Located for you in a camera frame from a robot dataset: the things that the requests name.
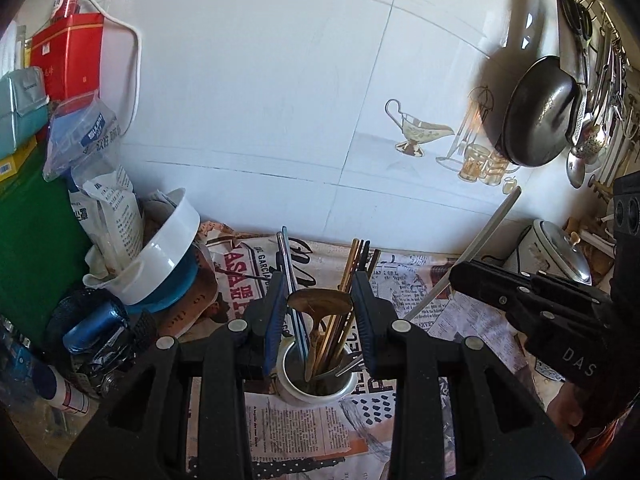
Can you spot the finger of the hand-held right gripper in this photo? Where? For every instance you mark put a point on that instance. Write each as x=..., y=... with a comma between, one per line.
x=500, y=277
x=520, y=315

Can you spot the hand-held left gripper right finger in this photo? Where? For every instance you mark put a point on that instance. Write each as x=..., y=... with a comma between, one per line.
x=362, y=320

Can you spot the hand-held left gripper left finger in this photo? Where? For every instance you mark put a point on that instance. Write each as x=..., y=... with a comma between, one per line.
x=275, y=320

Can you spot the white chopstick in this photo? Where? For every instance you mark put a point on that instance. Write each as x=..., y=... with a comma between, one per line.
x=480, y=240

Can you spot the gold spoon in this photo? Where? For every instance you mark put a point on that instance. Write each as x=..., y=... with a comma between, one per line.
x=320, y=301

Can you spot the gold chopstick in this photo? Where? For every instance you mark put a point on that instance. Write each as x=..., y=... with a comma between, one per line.
x=350, y=260
x=345, y=262

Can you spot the black chopstick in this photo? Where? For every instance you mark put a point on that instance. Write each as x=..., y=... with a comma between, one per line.
x=361, y=255

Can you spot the white cup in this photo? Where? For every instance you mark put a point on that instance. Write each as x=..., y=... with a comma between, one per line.
x=295, y=385

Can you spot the teal chopstick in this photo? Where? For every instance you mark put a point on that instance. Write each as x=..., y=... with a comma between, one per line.
x=287, y=250

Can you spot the row of hanging metal utensils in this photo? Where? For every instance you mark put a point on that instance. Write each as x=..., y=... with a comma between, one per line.
x=605, y=110

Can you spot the person's right hand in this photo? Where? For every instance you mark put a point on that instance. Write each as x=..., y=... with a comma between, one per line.
x=565, y=410

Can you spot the white rice cooker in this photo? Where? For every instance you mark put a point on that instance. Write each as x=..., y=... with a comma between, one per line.
x=550, y=250

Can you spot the blue bowl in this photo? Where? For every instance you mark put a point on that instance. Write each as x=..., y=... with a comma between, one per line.
x=175, y=285

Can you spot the newspaper print tablecloth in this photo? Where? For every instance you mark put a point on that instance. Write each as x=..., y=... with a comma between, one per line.
x=300, y=435

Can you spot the black mesh basket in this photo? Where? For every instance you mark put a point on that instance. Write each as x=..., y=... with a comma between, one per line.
x=145, y=330

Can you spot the white bowl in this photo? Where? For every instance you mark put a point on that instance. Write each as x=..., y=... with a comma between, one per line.
x=160, y=250

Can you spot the black wok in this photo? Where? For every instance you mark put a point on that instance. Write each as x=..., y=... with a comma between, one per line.
x=540, y=110

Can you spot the blue bag roll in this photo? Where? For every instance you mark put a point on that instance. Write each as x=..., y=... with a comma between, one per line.
x=92, y=327

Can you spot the white paper bag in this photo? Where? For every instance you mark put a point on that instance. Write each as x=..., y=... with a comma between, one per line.
x=115, y=215

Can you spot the white tube red blue print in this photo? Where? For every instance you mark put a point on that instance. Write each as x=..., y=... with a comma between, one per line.
x=55, y=385

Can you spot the green board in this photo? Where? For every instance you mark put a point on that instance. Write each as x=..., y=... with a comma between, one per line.
x=35, y=250

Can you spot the steel cleaver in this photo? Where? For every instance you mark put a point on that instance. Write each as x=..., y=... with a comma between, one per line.
x=567, y=35

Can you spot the clear zip bag blue print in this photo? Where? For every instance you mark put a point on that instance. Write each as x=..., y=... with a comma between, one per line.
x=85, y=135

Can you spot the yellow box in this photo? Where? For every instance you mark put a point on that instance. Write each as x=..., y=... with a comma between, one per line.
x=12, y=165

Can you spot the teal pouch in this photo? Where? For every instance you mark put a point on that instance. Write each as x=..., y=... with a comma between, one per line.
x=20, y=110

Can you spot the red tin box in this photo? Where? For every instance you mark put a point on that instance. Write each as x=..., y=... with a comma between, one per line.
x=65, y=60

